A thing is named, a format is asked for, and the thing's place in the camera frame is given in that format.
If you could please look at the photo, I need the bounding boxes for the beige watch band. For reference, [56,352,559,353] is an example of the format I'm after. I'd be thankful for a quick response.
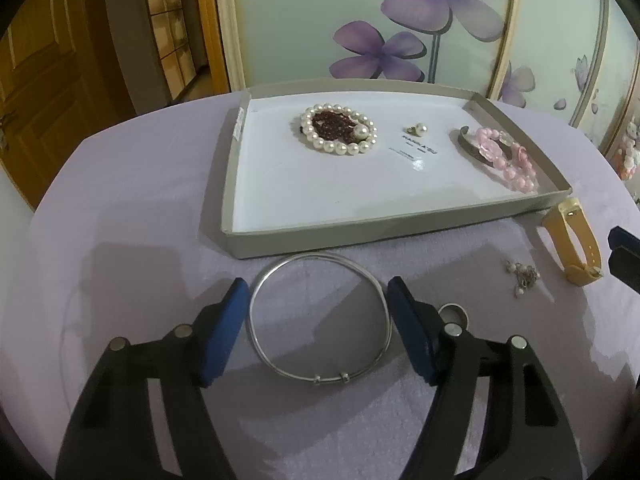
[541,197,603,287]

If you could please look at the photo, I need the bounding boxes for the small silver earrings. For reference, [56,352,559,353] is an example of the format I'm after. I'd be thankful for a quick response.
[504,261,540,298]

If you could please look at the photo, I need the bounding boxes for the pink bead bracelet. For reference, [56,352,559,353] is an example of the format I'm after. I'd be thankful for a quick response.
[472,127,540,194]

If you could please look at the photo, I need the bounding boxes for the silver ring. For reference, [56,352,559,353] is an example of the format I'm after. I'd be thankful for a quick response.
[437,301,472,328]

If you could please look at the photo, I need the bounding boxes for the wide silver cuff bangle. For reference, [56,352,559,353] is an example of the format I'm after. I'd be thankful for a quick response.
[458,126,513,166]

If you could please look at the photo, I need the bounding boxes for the pearl earring pair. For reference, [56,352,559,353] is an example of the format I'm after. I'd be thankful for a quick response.
[405,122,428,136]

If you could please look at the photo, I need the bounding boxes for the thin silver bangle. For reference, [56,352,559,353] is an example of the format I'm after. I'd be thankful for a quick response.
[245,252,394,386]

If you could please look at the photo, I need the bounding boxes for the white pearl bracelet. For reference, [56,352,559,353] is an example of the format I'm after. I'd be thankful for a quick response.
[298,103,379,157]

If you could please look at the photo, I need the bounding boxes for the dark red bead bracelet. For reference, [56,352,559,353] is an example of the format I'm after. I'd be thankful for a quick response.
[311,110,359,142]

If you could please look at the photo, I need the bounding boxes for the plush toy stack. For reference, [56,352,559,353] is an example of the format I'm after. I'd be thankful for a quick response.
[610,117,640,182]

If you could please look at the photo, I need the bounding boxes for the purple tablecloth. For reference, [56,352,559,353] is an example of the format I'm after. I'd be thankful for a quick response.
[1,94,639,479]

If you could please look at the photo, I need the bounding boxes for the grey cardboard tray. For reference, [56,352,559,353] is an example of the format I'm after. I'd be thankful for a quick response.
[220,79,572,259]

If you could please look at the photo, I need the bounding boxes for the brown wooden door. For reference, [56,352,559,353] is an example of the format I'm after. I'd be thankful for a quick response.
[1,0,136,208]

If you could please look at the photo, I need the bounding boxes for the floral sliding wardrobe door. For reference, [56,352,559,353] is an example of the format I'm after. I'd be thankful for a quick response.
[217,0,511,96]

